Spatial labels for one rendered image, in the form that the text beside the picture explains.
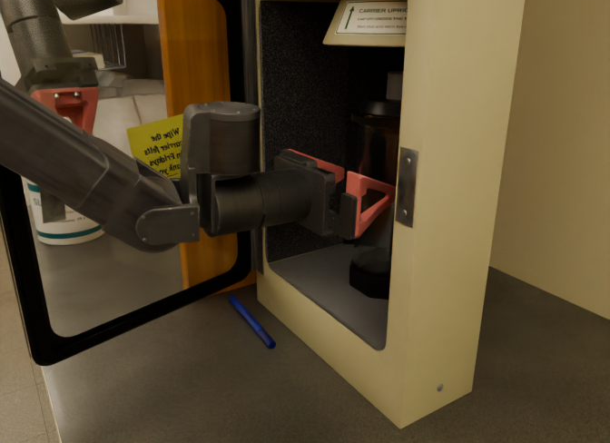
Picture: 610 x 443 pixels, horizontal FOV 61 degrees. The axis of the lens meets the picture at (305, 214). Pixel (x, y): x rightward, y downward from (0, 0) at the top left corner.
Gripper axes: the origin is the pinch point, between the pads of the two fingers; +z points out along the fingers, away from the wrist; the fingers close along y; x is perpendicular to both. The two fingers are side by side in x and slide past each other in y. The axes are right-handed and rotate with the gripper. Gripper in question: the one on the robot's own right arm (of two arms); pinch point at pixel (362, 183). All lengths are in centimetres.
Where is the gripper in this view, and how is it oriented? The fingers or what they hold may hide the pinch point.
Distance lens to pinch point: 60.7
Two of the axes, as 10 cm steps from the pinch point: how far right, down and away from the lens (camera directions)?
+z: 8.4, -1.6, 5.2
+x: -0.3, 9.4, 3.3
